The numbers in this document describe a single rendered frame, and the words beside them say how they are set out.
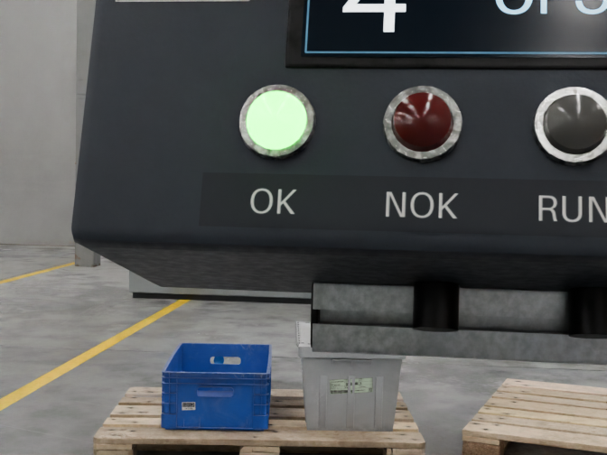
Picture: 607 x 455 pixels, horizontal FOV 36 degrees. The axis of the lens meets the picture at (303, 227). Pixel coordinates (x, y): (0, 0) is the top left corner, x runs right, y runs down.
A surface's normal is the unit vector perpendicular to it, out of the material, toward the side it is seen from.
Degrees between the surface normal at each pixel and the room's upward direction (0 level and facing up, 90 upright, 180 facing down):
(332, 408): 96
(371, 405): 96
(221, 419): 90
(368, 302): 90
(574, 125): 79
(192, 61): 75
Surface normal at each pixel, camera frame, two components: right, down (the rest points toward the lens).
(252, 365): 0.01, 0.04
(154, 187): -0.12, -0.21
